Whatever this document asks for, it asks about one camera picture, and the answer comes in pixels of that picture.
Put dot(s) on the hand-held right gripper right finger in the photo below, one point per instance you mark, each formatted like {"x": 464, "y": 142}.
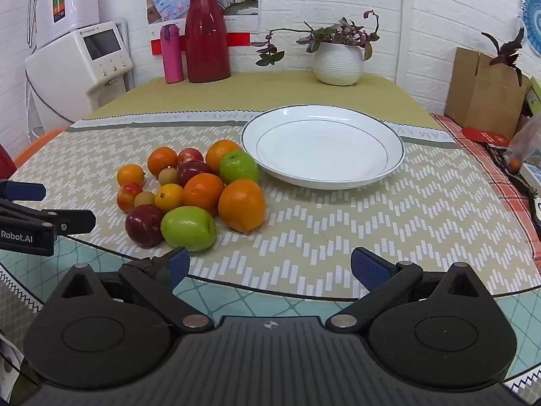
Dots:
{"x": 367, "y": 268}

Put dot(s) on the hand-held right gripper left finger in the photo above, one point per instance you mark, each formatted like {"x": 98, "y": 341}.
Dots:
{"x": 179, "y": 264}

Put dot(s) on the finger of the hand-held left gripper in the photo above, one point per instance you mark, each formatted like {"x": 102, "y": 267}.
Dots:
{"x": 25, "y": 191}
{"x": 72, "y": 221}

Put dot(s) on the green apple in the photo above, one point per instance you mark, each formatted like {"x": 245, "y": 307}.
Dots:
{"x": 239, "y": 168}
{"x": 188, "y": 228}

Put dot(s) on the dark red apple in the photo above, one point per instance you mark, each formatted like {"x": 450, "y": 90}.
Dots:
{"x": 145, "y": 225}
{"x": 192, "y": 171}

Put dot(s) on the small yellow orange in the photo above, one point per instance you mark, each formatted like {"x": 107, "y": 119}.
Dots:
{"x": 169, "y": 197}

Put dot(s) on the white plate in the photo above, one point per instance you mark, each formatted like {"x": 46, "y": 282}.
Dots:
{"x": 323, "y": 148}

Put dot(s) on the small yellowish plum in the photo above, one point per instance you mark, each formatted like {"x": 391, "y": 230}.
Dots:
{"x": 144, "y": 198}
{"x": 167, "y": 176}

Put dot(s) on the white water dispenser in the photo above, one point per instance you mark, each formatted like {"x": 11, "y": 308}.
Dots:
{"x": 72, "y": 76}

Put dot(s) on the red plaid cloth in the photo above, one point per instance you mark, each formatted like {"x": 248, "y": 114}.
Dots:
{"x": 498, "y": 186}

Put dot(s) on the red envelope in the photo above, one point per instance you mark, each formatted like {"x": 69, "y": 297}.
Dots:
{"x": 486, "y": 136}

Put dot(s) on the pink bottle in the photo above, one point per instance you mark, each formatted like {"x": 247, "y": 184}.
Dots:
{"x": 172, "y": 55}

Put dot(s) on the clear plastic bag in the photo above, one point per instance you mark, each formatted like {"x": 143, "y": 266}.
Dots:
{"x": 524, "y": 143}

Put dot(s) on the white ribbed plant pot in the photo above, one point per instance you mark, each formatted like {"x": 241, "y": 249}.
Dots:
{"x": 338, "y": 64}

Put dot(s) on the cardboard box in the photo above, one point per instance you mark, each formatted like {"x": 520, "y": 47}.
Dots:
{"x": 486, "y": 93}

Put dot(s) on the red thermos jug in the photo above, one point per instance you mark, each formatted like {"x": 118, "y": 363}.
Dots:
{"x": 207, "y": 38}

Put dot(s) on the red paper strip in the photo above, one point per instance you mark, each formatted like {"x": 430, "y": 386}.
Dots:
{"x": 241, "y": 39}

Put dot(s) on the purple green trailing plant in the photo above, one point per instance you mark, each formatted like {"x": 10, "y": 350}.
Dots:
{"x": 334, "y": 34}

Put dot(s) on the green box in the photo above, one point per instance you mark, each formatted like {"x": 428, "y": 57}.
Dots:
{"x": 534, "y": 97}

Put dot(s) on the dark purple plant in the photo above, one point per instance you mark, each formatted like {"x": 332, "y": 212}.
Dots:
{"x": 507, "y": 53}

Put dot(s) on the blue round wall decoration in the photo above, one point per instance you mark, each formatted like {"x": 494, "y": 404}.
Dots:
{"x": 531, "y": 12}

